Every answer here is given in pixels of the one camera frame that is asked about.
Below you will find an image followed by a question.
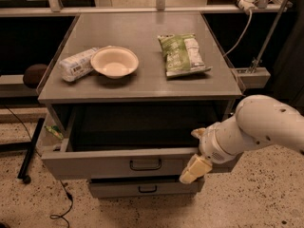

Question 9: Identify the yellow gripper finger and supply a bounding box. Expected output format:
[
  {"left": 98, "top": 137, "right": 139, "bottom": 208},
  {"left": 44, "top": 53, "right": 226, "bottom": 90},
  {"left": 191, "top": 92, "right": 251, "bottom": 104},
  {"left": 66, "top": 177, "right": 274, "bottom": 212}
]
[
  {"left": 180, "top": 154, "right": 213, "bottom": 184},
  {"left": 191, "top": 127, "right": 205, "bottom": 139}
]

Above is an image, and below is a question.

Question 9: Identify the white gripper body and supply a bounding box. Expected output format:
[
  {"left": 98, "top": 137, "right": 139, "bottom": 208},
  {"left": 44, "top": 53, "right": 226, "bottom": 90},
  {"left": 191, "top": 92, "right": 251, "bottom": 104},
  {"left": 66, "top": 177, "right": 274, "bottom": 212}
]
[{"left": 199, "top": 116, "right": 254, "bottom": 164}]

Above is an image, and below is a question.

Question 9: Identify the grey top drawer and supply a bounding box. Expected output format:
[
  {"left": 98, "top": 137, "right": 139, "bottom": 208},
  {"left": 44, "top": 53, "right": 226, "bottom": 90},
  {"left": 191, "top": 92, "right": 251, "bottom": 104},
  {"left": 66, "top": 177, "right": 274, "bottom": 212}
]
[{"left": 41, "top": 100, "right": 243, "bottom": 181}]

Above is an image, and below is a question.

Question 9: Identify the grey drawer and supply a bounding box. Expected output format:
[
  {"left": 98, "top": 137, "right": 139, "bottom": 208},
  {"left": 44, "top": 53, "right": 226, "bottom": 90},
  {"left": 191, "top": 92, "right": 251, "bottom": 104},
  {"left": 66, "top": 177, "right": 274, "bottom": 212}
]
[
  {"left": 41, "top": 100, "right": 243, "bottom": 181},
  {"left": 88, "top": 175, "right": 204, "bottom": 199}
]

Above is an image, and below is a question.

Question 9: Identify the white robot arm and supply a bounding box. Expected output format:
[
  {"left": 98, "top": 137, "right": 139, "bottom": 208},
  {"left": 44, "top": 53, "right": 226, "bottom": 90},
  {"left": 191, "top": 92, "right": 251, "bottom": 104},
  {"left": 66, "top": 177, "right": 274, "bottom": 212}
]
[{"left": 180, "top": 95, "right": 304, "bottom": 184}]

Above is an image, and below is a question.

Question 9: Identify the grey bottom drawer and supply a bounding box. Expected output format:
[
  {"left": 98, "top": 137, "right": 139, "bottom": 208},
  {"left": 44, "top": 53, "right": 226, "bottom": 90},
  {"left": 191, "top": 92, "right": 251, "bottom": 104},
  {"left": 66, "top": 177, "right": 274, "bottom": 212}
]
[{"left": 88, "top": 175, "right": 204, "bottom": 199}]

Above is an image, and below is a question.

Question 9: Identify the grey drawer cabinet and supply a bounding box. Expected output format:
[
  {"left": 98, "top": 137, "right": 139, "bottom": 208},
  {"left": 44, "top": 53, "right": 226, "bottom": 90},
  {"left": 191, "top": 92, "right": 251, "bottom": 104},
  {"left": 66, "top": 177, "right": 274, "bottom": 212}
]
[{"left": 36, "top": 10, "right": 244, "bottom": 200}]

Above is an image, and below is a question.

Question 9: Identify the green chip bag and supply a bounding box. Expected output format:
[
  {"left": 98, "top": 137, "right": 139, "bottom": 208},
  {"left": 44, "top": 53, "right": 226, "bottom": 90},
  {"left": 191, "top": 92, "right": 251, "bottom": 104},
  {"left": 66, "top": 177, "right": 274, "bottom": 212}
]
[{"left": 158, "top": 33, "right": 211, "bottom": 79}]

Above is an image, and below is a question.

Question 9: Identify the metal diagonal pole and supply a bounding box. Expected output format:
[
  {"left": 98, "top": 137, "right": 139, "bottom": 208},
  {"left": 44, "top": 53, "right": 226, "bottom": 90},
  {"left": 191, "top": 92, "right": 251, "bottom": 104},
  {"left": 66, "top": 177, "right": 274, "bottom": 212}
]
[{"left": 247, "top": 0, "right": 289, "bottom": 73}]

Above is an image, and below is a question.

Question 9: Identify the white paper bowl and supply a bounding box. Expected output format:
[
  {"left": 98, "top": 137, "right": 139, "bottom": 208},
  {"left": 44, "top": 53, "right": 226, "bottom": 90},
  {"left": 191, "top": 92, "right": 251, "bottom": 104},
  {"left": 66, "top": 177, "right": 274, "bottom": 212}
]
[{"left": 90, "top": 47, "right": 139, "bottom": 79}]

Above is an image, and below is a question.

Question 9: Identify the white wrapped package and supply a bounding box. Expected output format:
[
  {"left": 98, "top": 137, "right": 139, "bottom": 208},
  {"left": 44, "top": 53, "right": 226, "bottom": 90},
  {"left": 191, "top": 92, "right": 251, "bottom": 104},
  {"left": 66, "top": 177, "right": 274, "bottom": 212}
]
[{"left": 59, "top": 47, "right": 98, "bottom": 82}]

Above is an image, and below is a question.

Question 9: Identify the clear plastic bag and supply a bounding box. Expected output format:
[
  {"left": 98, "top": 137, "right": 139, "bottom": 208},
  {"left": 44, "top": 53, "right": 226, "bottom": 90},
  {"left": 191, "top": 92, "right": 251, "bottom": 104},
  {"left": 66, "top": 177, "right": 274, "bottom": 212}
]
[{"left": 36, "top": 113, "right": 67, "bottom": 158}]

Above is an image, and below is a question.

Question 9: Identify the black stand leg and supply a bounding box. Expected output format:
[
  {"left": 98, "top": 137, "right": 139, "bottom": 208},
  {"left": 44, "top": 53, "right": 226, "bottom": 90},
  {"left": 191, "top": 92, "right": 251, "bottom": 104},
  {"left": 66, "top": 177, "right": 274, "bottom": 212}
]
[{"left": 0, "top": 118, "right": 44, "bottom": 184}]

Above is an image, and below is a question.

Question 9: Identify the brown round ball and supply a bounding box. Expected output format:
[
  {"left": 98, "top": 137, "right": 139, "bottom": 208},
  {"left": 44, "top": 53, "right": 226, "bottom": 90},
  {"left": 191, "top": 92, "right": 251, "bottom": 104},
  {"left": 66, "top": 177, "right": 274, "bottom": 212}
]
[{"left": 23, "top": 64, "right": 48, "bottom": 88}]

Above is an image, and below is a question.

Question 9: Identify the grey metal bracket box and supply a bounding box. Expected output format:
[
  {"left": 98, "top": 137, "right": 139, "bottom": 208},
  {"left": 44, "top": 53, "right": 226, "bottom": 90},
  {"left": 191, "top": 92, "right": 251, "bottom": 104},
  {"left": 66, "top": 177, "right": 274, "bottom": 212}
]
[{"left": 231, "top": 67, "right": 271, "bottom": 90}]

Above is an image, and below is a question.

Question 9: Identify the white power cable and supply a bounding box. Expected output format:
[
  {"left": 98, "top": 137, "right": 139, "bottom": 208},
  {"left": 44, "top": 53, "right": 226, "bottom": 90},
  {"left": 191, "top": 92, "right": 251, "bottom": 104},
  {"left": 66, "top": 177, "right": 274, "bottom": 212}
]
[{"left": 222, "top": 9, "right": 254, "bottom": 58}]

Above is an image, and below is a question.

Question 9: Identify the black floor cable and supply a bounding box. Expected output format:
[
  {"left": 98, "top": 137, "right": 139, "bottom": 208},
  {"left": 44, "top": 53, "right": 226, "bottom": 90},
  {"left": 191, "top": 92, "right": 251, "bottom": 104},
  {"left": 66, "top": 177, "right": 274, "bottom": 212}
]
[{"left": 3, "top": 104, "right": 74, "bottom": 228}]

